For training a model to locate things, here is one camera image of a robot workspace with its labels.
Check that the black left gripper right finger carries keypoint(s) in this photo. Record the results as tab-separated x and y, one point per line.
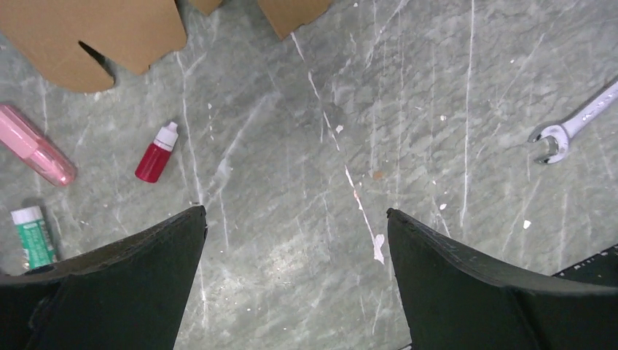
456	297

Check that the red small bottle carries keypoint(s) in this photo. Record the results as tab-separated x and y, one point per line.
157	154

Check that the silver combination wrench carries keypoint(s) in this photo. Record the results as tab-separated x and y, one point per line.
559	135

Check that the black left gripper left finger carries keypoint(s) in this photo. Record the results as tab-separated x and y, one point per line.
129	294

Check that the brown cardboard paper box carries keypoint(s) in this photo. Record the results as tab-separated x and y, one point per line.
218	49

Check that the green white tube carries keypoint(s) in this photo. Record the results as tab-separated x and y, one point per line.
34	236

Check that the pink tube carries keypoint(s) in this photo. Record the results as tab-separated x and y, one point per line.
34	149

